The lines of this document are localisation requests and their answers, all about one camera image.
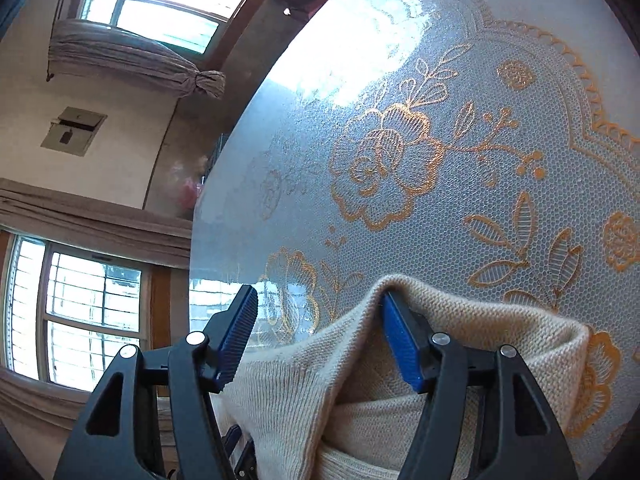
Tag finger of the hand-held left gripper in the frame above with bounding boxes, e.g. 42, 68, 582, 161
222, 424, 257, 480

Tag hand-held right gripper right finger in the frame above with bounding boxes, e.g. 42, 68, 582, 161
381, 291, 578, 480

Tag wall electrical box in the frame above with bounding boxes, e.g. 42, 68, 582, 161
40, 106, 107, 153

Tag long beige curtain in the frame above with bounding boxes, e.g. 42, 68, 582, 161
0, 178, 193, 268

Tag white-framed barred window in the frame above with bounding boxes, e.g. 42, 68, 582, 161
0, 232, 151, 393

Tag wide green-framed window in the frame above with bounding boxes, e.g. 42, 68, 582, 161
75, 0, 271, 56

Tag pink plastic bag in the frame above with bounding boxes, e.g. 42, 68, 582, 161
172, 157, 208, 211

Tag blue wire rack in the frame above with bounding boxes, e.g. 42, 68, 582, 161
202, 132, 232, 186

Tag cream knit sweater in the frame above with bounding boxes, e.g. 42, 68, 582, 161
220, 274, 591, 480

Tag tied beige curtain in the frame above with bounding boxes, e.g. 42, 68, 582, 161
47, 19, 227, 100

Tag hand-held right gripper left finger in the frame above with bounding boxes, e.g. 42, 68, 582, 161
54, 284, 259, 480

